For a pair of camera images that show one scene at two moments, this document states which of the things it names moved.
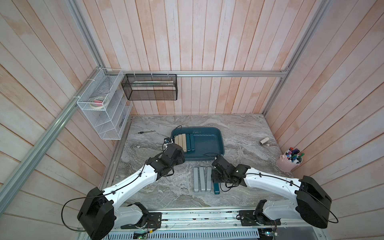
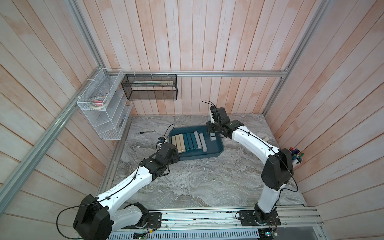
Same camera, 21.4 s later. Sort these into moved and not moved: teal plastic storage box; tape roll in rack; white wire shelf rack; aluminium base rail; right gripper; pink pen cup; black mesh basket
Moved: right gripper
Not moved: white wire shelf rack; aluminium base rail; teal plastic storage box; black mesh basket; tape roll in rack; pink pen cup
